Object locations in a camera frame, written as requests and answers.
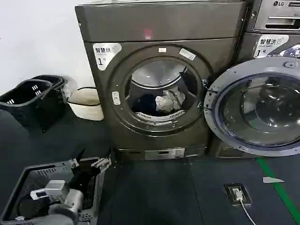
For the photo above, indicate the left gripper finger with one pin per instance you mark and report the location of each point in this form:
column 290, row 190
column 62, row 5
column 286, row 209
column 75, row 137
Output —
column 73, row 163
column 101, row 162

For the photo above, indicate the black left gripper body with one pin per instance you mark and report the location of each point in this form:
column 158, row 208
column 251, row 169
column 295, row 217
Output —
column 84, row 175

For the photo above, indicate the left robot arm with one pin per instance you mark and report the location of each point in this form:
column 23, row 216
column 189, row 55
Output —
column 65, row 206

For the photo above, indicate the white woven basket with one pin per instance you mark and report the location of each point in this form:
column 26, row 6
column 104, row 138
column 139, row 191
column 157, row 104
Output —
column 86, row 105

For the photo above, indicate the grey plastic laundry basket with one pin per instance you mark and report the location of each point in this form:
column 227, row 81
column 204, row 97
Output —
column 14, row 187

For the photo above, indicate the dark blue garment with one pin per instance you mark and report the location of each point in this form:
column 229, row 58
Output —
column 146, row 104

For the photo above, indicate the black plastic laundry basket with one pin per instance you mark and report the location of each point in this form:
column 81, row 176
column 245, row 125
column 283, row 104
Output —
column 57, row 90
column 25, row 105

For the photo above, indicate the clear plastic bag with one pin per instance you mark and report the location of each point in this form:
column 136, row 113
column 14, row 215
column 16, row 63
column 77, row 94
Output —
column 69, row 86

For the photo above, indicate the white grey crumpled garment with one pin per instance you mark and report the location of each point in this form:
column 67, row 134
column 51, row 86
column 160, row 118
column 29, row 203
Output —
column 170, row 102

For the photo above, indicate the floor power socket box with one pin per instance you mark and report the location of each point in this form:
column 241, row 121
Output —
column 237, row 193

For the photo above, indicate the grey front-loading dryer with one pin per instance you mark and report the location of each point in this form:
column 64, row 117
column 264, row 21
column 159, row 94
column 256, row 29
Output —
column 164, row 28

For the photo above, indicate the round glass dryer door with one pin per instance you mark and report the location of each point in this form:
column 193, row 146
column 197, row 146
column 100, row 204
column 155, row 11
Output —
column 234, row 77

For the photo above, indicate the white floor tape piece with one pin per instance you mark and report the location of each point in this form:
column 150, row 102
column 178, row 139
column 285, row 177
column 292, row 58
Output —
column 272, row 180

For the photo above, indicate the green floor tape strip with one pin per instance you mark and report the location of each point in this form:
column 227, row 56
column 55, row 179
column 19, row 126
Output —
column 279, row 187

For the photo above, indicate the grey washer with round door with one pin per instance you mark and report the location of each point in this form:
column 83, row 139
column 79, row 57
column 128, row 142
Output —
column 269, row 47

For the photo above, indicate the silver stacked machine with drawer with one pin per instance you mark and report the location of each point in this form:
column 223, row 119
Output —
column 276, row 16

